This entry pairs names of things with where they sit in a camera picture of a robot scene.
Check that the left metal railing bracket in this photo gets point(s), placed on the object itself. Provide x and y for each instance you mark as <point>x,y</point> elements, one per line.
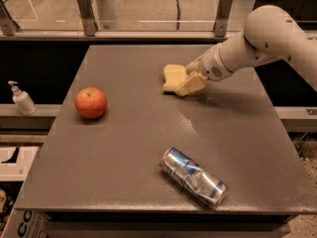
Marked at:
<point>7,24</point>

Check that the middle metal railing bracket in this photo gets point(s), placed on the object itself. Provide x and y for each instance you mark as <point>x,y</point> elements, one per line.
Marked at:
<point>87,17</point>

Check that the printed cardboard box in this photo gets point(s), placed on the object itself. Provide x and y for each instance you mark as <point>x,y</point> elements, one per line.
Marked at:
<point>15,163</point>

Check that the white post behind glass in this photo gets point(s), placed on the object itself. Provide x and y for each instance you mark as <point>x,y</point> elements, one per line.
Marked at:
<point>107,15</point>

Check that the white pump dispenser bottle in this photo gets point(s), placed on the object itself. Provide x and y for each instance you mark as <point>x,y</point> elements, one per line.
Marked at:
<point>22,99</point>

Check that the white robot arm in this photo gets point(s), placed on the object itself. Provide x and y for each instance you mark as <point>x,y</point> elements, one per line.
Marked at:
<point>269,34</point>

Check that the yellow sponge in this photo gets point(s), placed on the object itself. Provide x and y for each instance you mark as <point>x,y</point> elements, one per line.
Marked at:
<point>174,75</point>

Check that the metal railing bracket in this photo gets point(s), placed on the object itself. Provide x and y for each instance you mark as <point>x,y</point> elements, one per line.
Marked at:
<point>222,18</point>
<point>7,24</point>
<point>87,17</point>

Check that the right metal railing bracket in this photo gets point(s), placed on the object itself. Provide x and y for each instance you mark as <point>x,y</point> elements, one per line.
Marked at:
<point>222,18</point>

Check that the crushed silver blue can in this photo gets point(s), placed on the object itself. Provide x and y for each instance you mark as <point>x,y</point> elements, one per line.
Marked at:
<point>193,178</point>

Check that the red apple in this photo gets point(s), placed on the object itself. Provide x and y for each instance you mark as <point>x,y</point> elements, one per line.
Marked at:
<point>90,102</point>

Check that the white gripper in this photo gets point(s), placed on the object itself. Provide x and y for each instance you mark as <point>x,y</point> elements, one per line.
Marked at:
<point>211,67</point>

